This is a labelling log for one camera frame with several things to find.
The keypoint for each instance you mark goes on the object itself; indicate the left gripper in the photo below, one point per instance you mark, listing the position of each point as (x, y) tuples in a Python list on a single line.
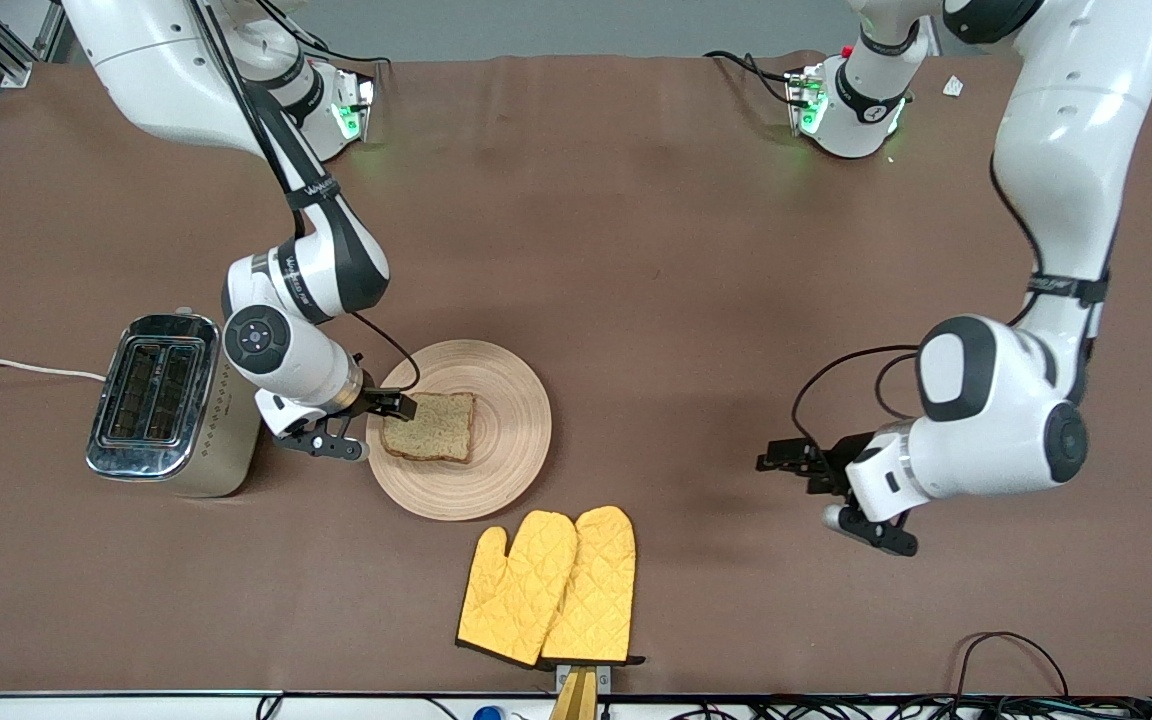
[(829, 464)]

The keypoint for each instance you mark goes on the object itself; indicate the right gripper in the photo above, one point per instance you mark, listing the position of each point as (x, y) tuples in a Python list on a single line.
[(377, 401)]

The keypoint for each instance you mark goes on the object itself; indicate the slice of brown bread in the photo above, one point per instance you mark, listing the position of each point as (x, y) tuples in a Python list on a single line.
[(436, 430)]

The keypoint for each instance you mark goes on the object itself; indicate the round light wooden plate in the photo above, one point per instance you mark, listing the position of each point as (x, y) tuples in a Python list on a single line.
[(496, 440)]

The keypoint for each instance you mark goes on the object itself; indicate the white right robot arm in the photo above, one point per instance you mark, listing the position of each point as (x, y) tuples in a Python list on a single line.
[(306, 270)]

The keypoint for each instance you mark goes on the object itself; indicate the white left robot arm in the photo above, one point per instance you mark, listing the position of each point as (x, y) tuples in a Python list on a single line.
[(1076, 130)]

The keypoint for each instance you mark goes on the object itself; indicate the silver and beige toaster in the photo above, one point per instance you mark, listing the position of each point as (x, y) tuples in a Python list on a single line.
[(166, 410)]

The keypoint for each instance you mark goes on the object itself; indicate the yellow quilted oven mitt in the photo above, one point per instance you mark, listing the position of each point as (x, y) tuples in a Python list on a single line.
[(516, 590), (596, 590)]

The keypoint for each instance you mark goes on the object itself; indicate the small blue round object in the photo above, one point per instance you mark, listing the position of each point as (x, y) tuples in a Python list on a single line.
[(486, 714)]

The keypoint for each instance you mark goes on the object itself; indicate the small white paper scrap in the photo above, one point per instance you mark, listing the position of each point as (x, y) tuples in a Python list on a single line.
[(953, 86)]

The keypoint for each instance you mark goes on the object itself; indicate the small metal bracket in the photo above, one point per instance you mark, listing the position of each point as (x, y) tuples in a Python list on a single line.
[(604, 675)]

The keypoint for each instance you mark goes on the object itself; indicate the aluminium profile frame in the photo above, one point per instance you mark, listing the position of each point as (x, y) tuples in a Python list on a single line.
[(16, 72)]

